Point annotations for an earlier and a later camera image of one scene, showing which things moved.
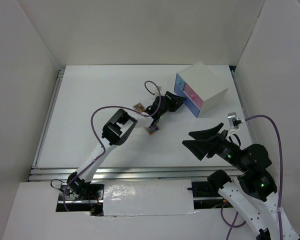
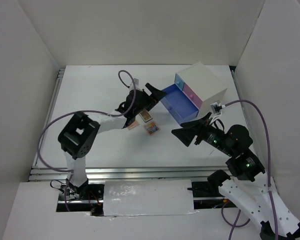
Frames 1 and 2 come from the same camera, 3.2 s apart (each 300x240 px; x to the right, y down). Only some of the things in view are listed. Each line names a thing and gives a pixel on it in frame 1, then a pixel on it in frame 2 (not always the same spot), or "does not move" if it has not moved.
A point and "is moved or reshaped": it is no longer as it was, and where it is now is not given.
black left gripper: [177, 99] -> [152, 99]
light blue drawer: [179, 81] does not move
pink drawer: [193, 95] does not move
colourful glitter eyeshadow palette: [151, 129] does not move
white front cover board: [148, 197] does not move
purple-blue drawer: [188, 102] is moved or reshaped
